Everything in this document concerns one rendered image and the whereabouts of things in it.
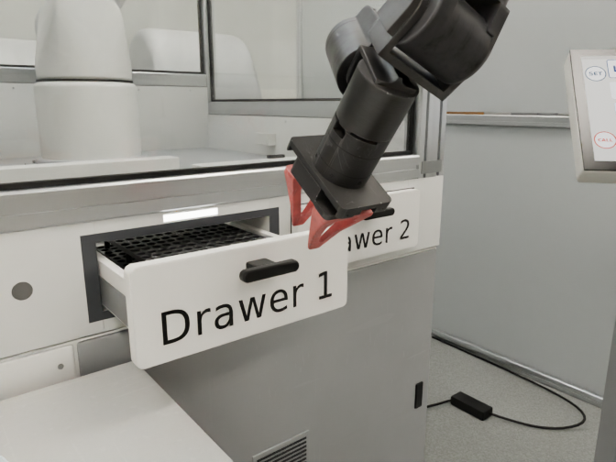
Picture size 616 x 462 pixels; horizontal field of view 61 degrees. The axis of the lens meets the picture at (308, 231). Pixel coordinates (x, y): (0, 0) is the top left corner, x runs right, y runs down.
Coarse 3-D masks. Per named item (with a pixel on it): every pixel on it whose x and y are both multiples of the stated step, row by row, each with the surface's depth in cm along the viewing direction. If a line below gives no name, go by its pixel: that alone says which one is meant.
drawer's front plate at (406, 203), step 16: (400, 192) 95; (416, 192) 97; (400, 208) 95; (416, 208) 98; (304, 224) 82; (368, 224) 91; (384, 224) 94; (400, 224) 96; (416, 224) 99; (352, 240) 89; (368, 240) 92; (384, 240) 94; (400, 240) 97; (416, 240) 100; (352, 256) 90; (368, 256) 93
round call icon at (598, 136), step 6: (594, 132) 103; (600, 132) 103; (606, 132) 103; (612, 132) 102; (594, 138) 102; (600, 138) 102; (606, 138) 102; (612, 138) 102; (594, 144) 102; (600, 144) 102; (606, 144) 101; (612, 144) 101
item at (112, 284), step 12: (240, 228) 84; (252, 228) 82; (108, 264) 64; (108, 276) 63; (120, 276) 59; (108, 288) 63; (120, 288) 60; (108, 300) 64; (120, 300) 60; (120, 312) 60
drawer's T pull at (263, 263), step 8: (248, 264) 58; (256, 264) 58; (264, 264) 58; (272, 264) 58; (280, 264) 58; (288, 264) 58; (296, 264) 59; (240, 272) 56; (248, 272) 55; (256, 272) 56; (264, 272) 56; (272, 272) 57; (280, 272) 58; (288, 272) 59; (248, 280) 55; (256, 280) 56
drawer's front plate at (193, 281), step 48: (288, 240) 62; (336, 240) 67; (144, 288) 52; (192, 288) 55; (240, 288) 59; (288, 288) 64; (336, 288) 69; (144, 336) 53; (192, 336) 57; (240, 336) 61
